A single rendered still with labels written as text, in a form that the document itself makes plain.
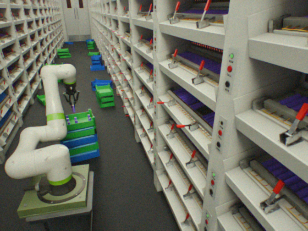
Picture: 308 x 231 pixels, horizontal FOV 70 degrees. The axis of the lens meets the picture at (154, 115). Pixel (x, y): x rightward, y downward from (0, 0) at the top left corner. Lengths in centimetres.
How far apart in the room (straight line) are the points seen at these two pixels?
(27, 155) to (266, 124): 105
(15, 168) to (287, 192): 110
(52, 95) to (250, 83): 133
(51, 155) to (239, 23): 99
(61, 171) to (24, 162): 18
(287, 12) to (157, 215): 132
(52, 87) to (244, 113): 134
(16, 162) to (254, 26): 112
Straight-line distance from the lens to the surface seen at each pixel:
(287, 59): 52
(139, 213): 160
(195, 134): 92
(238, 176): 74
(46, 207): 130
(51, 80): 170
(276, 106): 63
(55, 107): 164
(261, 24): 61
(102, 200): 170
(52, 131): 160
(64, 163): 124
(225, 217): 88
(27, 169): 124
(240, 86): 62
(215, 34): 71
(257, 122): 61
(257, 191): 70
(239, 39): 62
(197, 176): 101
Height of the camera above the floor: 122
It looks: 26 degrees down
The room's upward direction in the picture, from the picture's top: straight up
